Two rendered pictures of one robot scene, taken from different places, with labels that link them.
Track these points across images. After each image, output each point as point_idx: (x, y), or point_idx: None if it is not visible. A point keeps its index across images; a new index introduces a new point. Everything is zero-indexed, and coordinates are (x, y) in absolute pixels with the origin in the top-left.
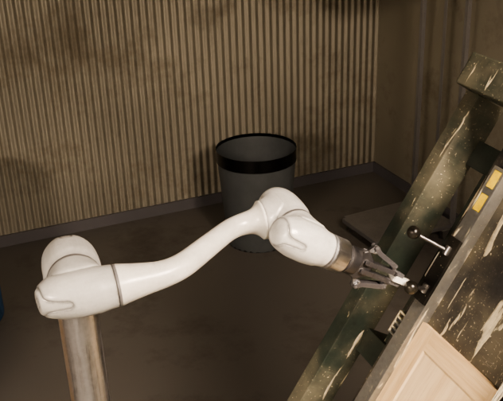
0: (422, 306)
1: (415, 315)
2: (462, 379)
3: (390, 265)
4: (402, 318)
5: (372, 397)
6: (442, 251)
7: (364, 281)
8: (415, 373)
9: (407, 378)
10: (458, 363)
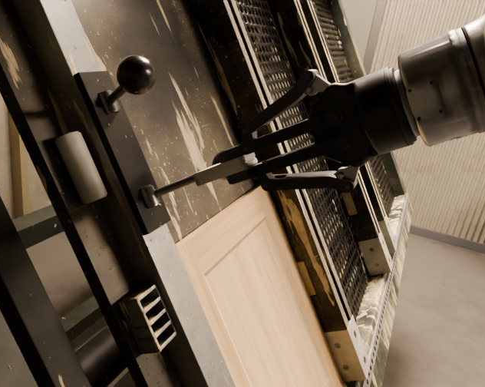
0: (163, 229)
1: (171, 253)
2: (244, 224)
3: (252, 133)
4: (147, 303)
5: None
6: (102, 114)
7: (318, 173)
8: (222, 309)
9: (226, 326)
10: (230, 219)
